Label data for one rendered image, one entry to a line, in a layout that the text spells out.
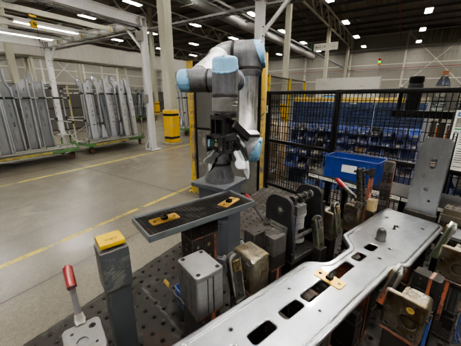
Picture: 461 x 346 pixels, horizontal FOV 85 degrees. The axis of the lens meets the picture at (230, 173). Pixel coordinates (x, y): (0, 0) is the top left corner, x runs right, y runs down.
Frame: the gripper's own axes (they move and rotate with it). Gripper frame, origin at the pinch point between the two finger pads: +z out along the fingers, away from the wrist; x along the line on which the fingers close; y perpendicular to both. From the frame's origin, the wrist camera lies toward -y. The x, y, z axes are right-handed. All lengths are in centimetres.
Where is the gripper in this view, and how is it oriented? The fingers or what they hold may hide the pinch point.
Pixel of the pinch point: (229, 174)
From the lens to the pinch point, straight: 82.8
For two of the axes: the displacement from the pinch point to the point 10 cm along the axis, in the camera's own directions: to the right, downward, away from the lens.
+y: -5.5, 2.4, -8.0
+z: 0.0, 9.6, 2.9
